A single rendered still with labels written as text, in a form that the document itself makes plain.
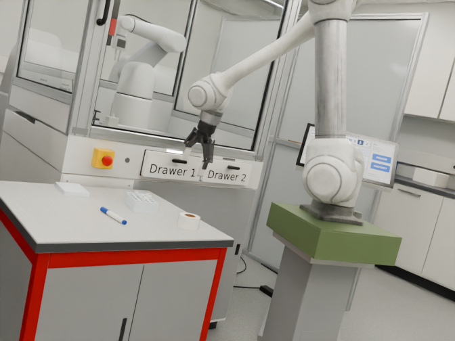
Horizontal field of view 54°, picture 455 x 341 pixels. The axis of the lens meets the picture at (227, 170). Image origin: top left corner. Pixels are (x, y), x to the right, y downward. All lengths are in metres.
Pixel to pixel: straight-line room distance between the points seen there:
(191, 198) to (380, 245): 0.89
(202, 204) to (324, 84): 0.93
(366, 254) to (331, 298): 0.24
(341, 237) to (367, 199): 1.71
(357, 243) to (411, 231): 2.93
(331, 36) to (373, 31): 1.93
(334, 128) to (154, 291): 0.75
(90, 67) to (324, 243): 1.04
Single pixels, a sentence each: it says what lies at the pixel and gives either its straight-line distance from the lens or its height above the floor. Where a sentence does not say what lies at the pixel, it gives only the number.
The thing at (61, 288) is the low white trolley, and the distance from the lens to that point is 1.24.
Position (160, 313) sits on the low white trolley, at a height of 0.52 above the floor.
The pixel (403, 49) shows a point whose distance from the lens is 3.26.
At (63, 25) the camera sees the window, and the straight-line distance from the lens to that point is 2.04.
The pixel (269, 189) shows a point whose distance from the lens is 3.72.
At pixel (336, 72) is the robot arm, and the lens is 1.48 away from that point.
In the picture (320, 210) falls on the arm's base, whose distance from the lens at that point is 1.64.
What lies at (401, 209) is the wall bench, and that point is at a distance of 4.50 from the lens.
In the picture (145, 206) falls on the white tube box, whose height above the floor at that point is 0.78.
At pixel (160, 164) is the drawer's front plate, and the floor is 0.88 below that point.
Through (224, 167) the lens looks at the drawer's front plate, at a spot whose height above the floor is 0.90.
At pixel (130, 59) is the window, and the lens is 1.82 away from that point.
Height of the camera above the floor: 1.15
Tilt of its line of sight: 7 degrees down
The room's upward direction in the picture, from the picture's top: 13 degrees clockwise
